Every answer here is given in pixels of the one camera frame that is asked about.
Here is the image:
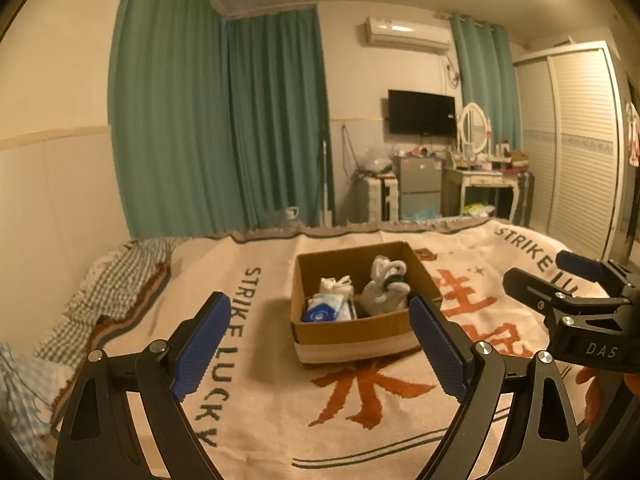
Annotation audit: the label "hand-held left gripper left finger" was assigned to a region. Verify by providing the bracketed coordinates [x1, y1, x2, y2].
[52, 291, 232, 480]

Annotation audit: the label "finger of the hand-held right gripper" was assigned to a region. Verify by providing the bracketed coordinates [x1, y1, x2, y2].
[501, 266, 602, 322]
[556, 249, 640, 299]

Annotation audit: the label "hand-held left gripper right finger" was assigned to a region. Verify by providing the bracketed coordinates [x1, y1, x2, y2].
[409, 294, 587, 480]

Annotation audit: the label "white knit glove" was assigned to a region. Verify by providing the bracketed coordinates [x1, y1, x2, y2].
[361, 280, 408, 317]

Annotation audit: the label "cardboard box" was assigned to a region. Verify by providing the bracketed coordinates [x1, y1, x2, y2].
[291, 241, 443, 365]

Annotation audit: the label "blue wet wipes packet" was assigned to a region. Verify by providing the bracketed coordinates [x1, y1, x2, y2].
[301, 294, 358, 323]

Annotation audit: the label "small white bag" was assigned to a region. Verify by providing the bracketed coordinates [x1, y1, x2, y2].
[319, 275, 355, 297]

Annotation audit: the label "person's right hand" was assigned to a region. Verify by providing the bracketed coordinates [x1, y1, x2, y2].
[582, 366, 609, 427]

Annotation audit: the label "printed cream blanket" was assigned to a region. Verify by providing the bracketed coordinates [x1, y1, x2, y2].
[52, 217, 616, 480]

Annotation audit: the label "checked bedding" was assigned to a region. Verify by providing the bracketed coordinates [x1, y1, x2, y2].
[37, 237, 191, 366]

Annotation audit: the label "white louvred wardrobe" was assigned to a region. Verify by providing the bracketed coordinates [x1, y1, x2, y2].
[512, 42, 633, 263]

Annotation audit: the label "white dressing table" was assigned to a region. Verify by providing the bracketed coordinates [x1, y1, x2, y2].
[442, 165, 518, 221]

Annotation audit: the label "blue plastic bag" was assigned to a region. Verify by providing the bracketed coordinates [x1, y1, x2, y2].
[402, 205, 441, 221]

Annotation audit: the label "hanging red garment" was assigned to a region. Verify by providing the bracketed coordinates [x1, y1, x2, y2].
[625, 102, 640, 168]

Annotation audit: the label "small grey fridge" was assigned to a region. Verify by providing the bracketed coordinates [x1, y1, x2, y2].
[391, 155, 443, 221]

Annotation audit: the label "white drawer unit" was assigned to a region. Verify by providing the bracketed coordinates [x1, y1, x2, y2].
[362, 175, 399, 223]

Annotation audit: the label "oval white mirror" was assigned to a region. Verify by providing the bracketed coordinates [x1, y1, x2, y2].
[457, 102, 488, 156]

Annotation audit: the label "blue checked sheet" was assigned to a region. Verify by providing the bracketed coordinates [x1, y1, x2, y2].
[0, 342, 66, 436]

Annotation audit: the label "narrow teal curtain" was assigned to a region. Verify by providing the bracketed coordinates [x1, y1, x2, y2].
[448, 12, 523, 153]

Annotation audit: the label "clear plastic bag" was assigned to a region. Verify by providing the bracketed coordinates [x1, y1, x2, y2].
[357, 142, 393, 173]

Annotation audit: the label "wide teal curtain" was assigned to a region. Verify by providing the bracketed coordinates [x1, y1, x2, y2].
[109, 0, 236, 238]

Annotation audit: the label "teal window curtain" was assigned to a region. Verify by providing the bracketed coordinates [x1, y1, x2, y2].
[227, 7, 333, 228]

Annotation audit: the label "white air conditioner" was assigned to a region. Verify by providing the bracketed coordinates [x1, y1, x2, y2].
[364, 16, 451, 55]

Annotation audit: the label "black wall television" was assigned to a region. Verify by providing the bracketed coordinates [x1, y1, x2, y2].
[387, 89, 457, 137]

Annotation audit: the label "black wall cables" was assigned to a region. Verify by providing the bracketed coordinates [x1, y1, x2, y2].
[341, 122, 361, 176]

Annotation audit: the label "air conditioner cable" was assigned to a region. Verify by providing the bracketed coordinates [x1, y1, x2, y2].
[442, 52, 461, 91]

